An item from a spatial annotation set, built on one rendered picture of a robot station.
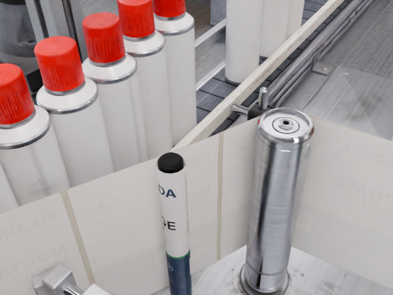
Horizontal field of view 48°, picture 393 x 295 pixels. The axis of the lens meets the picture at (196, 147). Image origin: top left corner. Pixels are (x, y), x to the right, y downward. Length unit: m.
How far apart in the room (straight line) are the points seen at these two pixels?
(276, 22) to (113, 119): 0.37
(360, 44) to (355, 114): 0.31
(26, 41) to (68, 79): 0.45
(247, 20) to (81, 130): 0.32
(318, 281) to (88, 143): 0.25
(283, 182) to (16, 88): 0.20
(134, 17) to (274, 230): 0.23
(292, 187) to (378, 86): 0.42
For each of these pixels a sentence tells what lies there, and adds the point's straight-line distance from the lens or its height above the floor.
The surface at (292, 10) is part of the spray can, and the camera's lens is 0.77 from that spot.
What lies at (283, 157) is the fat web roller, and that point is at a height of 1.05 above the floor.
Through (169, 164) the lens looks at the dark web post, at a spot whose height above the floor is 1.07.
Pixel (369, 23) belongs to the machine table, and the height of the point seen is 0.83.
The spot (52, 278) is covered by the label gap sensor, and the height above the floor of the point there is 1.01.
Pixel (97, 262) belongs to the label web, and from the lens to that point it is 0.33.
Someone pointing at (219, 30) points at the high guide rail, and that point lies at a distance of 0.65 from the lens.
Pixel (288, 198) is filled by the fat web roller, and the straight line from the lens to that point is 0.32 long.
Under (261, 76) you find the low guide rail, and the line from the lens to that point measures 0.65.
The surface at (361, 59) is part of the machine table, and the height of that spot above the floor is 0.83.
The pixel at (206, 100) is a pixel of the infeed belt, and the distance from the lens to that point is 0.64.
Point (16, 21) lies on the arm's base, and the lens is 0.80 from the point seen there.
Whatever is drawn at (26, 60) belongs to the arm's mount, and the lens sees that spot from 0.81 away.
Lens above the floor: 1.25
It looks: 41 degrees down
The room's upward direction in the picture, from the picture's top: 2 degrees counter-clockwise
